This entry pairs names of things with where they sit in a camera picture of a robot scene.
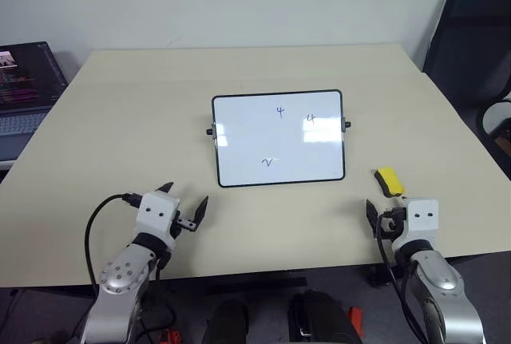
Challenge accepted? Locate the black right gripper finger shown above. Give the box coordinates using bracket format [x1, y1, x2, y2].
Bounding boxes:
[365, 198, 379, 238]

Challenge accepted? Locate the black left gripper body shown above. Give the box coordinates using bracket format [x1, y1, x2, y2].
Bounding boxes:
[170, 208, 200, 239]

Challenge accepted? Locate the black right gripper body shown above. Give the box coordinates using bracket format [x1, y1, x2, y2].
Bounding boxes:
[374, 206, 409, 241]

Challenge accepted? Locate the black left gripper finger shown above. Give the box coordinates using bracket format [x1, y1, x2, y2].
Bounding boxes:
[191, 195, 210, 232]
[154, 181, 176, 197]

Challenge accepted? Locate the yellow and black eraser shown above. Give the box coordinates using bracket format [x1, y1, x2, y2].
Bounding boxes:
[372, 166, 406, 198]

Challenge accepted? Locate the orange plastic piece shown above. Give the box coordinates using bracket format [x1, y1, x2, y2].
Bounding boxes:
[348, 306, 366, 338]
[158, 328, 181, 344]

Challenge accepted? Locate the small black-framed whiteboard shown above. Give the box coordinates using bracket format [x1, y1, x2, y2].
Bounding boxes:
[205, 89, 353, 189]

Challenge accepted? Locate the dark rounded shape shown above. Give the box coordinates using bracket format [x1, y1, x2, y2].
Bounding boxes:
[286, 290, 362, 344]

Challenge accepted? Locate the open laptop computer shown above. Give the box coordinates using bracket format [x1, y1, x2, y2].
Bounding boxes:
[0, 41, 69, 162]

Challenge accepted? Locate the black office chair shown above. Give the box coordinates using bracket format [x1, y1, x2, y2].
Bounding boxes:
[422, 0, 511, 185]

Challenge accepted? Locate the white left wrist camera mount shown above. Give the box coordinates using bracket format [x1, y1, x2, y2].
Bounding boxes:
[134, 192, 181, 250]

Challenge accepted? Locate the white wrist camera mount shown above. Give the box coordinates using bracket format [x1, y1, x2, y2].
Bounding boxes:
[134, 192, 181, 250]
[392, 197, 441, 254]

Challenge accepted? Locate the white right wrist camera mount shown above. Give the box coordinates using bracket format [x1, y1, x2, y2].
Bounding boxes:
[392, 197, 441, 254]

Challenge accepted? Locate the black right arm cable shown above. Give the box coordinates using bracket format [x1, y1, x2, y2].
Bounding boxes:
[376, 235, 425, 344]

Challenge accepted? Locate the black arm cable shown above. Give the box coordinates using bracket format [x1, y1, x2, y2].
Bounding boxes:
[84, 192, 141, 286]
[376, 235, 425, 344]

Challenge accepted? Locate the black table leg bracket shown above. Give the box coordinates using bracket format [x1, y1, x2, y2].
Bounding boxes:
[366, 263, 397, 288]

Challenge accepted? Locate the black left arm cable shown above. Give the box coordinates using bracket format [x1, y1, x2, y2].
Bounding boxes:
[84, 192, 141, 286]

